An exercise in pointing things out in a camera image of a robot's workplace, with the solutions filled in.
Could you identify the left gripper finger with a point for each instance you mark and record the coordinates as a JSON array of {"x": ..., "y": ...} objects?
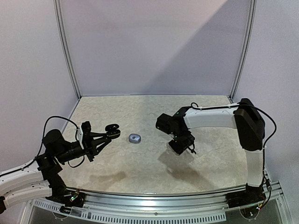
[
  {"x": 97, "y": 136},
  {"x": 101, "y": 143}
]

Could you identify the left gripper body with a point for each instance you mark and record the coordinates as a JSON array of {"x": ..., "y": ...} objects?
[{"x": 88, "y": 147}]

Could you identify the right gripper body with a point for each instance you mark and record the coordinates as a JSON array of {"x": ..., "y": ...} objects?
[{"x": 181, "y": 144}]

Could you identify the black charging case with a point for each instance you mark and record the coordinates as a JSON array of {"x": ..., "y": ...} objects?
[{"x": 113, "y": 131}]

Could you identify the purple round charging case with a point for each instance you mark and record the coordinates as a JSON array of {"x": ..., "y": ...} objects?
[{"x": 134, "y": 138}]

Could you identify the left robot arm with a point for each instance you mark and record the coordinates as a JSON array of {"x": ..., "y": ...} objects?
[{"x": 40, "y": 177}]

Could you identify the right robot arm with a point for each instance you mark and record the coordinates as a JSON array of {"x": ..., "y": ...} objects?
[{"x": 254, "y": 127}]

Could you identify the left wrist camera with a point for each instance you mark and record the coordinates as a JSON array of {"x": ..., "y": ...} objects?
[{"x": 81, "y": 131}]

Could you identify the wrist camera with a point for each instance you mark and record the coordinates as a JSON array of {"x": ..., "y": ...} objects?
[
  {"x": 192, "y": 148},
  {"x": 81, "y": 131}
]

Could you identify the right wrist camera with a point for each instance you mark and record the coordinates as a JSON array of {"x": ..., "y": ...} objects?
[{"x": 192, "y": 148}]

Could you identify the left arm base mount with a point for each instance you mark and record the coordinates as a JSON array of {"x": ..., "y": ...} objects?
[{"x": 68, "y": 199}]

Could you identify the aluminium front rail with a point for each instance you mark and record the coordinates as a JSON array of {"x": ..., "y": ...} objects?
[{"x": 193, "y": 208}]

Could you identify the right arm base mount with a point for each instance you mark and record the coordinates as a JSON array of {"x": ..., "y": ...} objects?
[{"x": 249, "y": 196}]

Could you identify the left frame post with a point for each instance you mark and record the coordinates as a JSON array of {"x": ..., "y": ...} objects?
[{"x": 65, "y": 48}]

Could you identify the frame post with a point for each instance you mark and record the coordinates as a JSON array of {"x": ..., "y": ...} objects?
[
  {"x": 65, "y": 48},
  {"x": 245, "y": 47}
]

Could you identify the right frame post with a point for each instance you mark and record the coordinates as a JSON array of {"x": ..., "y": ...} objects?
[{"x": 245, "y": 47}]

